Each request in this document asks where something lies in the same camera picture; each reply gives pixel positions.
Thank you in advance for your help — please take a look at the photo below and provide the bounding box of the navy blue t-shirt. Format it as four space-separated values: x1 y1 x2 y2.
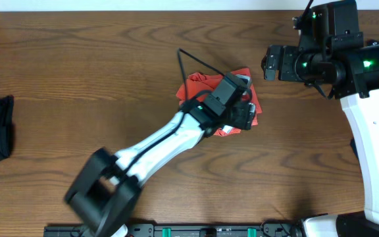
349 138 359 159

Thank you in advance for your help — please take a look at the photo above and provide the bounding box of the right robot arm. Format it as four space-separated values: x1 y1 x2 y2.
291 41 379 236

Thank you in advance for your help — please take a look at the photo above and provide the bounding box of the left black cable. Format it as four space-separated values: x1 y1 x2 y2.
116 47 226 185

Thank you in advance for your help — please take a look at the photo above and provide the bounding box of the red printed t-shirt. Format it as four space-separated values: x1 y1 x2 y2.
176 68 262 137

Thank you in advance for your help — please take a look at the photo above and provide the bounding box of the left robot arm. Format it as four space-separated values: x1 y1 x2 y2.
64 99 256 236

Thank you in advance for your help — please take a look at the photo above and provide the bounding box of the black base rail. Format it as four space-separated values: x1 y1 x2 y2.
43 223 304 237

